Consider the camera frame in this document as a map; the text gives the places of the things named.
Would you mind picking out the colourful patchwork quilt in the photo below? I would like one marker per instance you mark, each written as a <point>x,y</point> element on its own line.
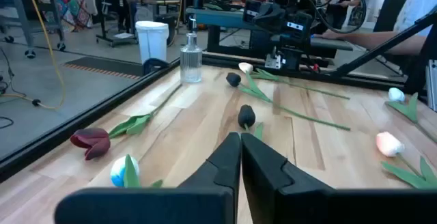
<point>71,2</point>

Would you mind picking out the black mat orange striped edge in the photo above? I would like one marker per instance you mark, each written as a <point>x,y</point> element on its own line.
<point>102,66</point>

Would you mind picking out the black diagonal support strut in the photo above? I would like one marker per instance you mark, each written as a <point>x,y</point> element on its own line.
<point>382,48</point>

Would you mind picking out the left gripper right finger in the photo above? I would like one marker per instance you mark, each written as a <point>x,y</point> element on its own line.
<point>307,207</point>

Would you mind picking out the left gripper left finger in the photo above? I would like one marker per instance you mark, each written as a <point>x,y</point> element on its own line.
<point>153,207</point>

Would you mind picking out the pink white tulip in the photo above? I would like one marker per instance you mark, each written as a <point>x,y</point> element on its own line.
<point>389,144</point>

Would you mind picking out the green flower stem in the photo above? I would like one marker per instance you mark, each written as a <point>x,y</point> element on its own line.
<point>233,79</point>

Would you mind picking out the maroon tulip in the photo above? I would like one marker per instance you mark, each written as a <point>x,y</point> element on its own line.
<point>90,142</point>

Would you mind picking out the black table frame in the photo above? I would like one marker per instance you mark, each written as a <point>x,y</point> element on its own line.
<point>68,128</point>

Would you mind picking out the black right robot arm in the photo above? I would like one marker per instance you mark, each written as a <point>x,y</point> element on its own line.
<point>293,51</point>

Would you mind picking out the person's forearm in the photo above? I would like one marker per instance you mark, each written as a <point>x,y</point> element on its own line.
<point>375,41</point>

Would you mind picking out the cream tulip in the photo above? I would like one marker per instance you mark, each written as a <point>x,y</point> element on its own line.
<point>246,67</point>

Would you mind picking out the clear ribbed glass vase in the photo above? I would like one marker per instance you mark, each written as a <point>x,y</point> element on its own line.
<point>191,63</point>

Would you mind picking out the person's hand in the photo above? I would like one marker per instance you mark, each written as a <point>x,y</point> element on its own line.
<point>326,35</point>

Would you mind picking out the black tulip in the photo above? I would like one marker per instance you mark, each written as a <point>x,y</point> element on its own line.
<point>246,115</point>

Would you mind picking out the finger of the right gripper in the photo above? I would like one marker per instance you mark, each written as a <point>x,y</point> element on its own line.
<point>259,14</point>
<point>295,26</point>

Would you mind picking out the dark grey side table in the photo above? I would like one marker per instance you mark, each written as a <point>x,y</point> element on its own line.
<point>222,18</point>

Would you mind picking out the white trash bin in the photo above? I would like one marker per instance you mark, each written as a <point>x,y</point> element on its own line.
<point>152,41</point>

